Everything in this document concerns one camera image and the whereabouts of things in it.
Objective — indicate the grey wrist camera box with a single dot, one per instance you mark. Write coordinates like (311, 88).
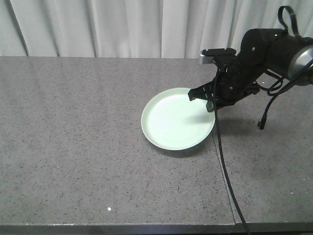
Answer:
(207, 56)

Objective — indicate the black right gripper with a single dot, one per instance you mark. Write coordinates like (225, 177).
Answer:
(250, 63)

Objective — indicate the white pleated curtain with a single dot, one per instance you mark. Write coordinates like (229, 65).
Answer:
(136, 28)

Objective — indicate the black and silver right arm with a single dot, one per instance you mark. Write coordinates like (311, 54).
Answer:
(289, 55)

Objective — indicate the pale green round plate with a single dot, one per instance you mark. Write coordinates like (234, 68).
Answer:
(172, 122)

